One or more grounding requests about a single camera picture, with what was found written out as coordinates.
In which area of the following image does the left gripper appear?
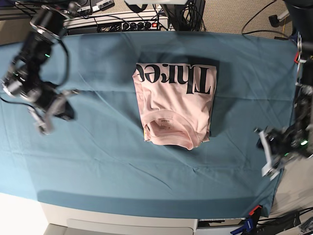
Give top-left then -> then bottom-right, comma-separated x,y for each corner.
254,126 -> 293,162

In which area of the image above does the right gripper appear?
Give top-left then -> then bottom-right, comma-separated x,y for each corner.
36,83 -> 79,121

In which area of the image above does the pink T-shirt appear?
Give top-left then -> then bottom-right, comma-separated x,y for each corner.
133,63 -> 217,150

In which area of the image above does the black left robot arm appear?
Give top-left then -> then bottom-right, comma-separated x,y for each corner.
255,0 -> 313,160

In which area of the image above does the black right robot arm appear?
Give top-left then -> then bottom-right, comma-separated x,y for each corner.
2,0 -> 80,120

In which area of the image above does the red black clamp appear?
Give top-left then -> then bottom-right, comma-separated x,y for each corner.
249,205 -> 263,216

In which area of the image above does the teal table cloth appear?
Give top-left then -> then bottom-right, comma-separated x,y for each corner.
0,32 -> 297,219

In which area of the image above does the red clamp upper right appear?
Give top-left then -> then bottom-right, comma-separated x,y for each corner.
294,51 -> 301,64

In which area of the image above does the blue spring clamp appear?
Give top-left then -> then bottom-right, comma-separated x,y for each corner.
230,212 -> 260,235

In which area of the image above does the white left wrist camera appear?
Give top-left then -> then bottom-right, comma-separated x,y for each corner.
262,161 -> 280,181

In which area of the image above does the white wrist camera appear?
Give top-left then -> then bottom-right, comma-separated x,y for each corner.
33,114 -> 53,135
262,161 -> 280,181

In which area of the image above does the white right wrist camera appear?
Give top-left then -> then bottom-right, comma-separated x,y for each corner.
33,114 -> 53,135

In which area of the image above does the white power strip red switch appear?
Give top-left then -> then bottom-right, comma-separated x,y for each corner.
65,14 -> 169,34

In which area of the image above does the black cable bundle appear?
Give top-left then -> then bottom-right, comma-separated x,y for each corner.
127,0 -> 206,32

